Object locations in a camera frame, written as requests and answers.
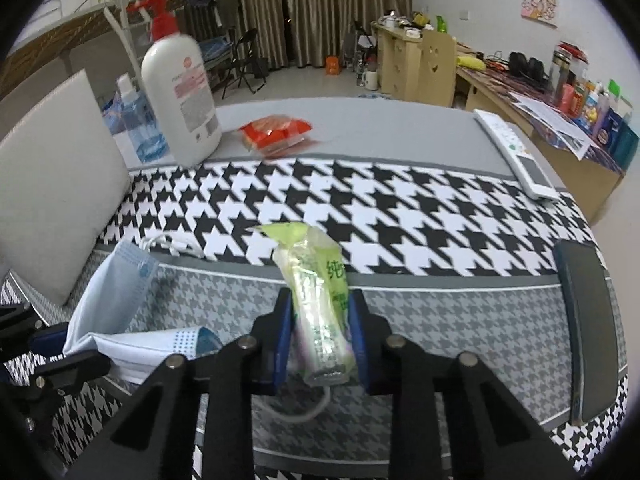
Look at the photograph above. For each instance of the white pump bottle red cap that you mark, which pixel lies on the white pump bottle red cap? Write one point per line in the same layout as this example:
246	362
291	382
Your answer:
180	100

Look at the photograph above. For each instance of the printed papers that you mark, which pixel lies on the printed papers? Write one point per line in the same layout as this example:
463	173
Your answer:
550	120

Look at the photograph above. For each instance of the metal bunk bed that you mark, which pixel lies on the metal bunk bed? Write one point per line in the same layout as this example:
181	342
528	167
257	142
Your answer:
50	40

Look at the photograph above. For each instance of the black shoes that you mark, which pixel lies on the black shoes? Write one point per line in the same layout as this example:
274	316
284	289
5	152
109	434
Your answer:
527	66

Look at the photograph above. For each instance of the white remote control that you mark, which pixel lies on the white remote control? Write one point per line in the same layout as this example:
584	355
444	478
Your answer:
515	150

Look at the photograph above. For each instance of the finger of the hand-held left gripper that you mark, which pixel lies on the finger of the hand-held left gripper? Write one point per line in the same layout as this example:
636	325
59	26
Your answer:
75	365
50	337

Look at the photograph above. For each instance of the black phone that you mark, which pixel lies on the black phone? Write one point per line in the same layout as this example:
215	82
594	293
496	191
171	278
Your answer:
587	320

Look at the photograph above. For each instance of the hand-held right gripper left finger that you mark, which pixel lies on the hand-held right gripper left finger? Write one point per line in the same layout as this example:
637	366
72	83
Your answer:
282	340

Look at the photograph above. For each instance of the wooden chair with smiley cutout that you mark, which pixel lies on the wooden chair with smiley cutout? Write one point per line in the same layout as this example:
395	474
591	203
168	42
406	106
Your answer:
430	75

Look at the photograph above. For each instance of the green tissue pack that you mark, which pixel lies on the green tissue pack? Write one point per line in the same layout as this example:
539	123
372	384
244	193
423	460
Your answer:
315	300

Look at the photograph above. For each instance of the blue face mask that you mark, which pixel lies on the blue face mask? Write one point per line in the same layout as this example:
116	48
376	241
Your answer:
110	300

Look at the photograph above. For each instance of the small clear sanitizer bottle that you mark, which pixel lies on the small clear sanitizer bottle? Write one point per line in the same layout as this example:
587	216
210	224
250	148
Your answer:
140	130

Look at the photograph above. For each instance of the houndstooth table mat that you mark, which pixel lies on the houndstooth table mat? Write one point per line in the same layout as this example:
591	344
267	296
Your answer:
400	220

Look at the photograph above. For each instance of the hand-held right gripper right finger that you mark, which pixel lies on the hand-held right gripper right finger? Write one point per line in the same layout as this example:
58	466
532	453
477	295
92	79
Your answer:
360	340

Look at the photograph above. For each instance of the white jar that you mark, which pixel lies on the white jar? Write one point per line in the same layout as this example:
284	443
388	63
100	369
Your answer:
370	79

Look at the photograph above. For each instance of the hanging clothes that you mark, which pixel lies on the hanging clothes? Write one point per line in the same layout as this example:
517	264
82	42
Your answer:
222	10

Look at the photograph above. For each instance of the brown curtain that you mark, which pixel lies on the brown curtain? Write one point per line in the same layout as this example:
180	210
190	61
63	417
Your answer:
345	5
240	5

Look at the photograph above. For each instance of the pink cartoon wall poster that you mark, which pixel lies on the pink cartoon wall poster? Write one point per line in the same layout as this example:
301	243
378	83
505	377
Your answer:
540	0

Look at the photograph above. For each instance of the red snack packet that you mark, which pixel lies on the red snack packet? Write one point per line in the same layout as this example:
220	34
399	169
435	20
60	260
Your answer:
272	132

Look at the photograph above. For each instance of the yellow object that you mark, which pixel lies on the yellow object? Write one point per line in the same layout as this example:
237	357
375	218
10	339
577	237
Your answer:
471	62

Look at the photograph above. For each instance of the blue plaid bedding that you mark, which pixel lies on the blue plaid bedding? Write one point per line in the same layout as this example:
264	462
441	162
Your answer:
215	54

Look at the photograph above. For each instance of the green bottle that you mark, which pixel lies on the green bottle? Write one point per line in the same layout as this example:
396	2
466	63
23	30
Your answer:
442	24

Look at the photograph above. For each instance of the white foam box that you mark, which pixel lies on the white foam box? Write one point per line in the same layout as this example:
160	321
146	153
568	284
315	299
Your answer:
55	170

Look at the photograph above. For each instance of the black folding chair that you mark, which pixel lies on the black folding chair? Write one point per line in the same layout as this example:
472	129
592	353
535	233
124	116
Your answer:
245	60

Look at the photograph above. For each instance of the long wooden desk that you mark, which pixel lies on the long wooden desk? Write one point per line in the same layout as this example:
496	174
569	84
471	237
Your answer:
590	180

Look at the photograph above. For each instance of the wooden desk cabinet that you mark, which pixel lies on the wooden desk cabinet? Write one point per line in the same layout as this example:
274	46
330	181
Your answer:
395	60

